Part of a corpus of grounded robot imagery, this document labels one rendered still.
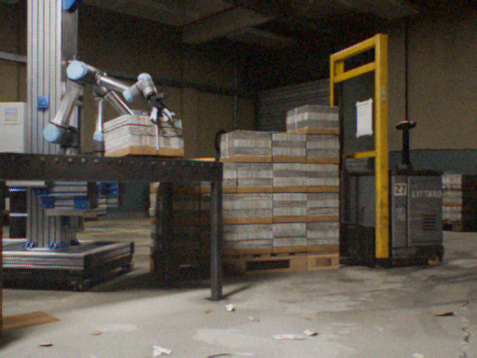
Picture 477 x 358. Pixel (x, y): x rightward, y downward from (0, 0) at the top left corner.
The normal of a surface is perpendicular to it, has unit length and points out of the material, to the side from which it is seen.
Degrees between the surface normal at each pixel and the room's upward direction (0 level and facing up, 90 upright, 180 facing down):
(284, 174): 89
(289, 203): 89
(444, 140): 90
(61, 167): 90
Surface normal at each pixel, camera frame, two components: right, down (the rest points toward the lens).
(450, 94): -0.74, 0.00
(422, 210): 0.36, -0.01
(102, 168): 0.67, -0.01
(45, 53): -0.18, -0.01
